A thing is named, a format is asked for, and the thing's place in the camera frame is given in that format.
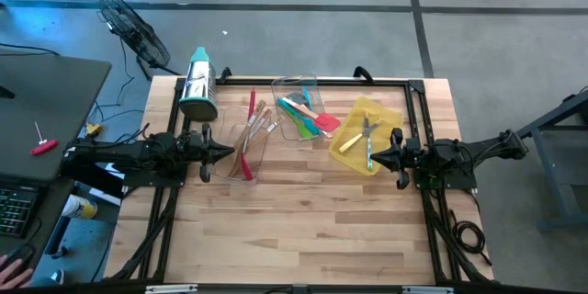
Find black computer mouse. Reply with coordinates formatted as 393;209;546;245
2;243;36;268

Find large wooden spoon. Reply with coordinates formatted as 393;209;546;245
228;99;267;178

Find red slotted spoon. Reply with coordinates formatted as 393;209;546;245
239;87;257;181

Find black desk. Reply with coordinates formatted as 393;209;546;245
0;52;113;186

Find grey desk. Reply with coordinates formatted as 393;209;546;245
0;176;77;288

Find long teal silicone spatula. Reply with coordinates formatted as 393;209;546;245
277;98;322;137

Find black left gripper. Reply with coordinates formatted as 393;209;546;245
176;122;236;184

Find yellow and white can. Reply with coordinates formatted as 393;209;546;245
61;194;99;221

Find backlit keyboard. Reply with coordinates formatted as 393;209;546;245
0;187;40;239

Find red-handled hex key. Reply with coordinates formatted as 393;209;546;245
29;120;61;156

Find coiled black cable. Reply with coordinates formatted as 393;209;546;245
448;209;494;267

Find metal box grater teal handle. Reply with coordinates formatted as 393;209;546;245
178;46;220;123

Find black aluminium table frame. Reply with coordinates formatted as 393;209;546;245
103;75;495;286

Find desk caster foot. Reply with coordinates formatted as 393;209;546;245
49;244;71;261

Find clear plastic bin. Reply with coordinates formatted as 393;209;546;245
270;74;322;142
214;104;273;186

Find black wire fan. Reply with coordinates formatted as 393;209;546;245
96;0;183;82

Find person's hand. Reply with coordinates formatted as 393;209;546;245
0;254;34;289

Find yellow plastic bin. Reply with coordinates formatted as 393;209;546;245
328;96;405;177

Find silver table bracket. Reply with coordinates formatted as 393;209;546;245
401;285;455;294
145;283;198;294

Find blue silicone spatula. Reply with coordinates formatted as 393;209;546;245
289;92;335;139

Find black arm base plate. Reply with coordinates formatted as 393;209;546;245
121;164;190;189
410;153;479;193

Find black power cable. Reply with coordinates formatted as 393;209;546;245
86;36;148;123

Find red spatula with wooden handle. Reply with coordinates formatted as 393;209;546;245
279;96;342;132

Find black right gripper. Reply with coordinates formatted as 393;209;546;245
369;127;424;190

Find dark metal cart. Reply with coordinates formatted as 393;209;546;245
506;87;588;233

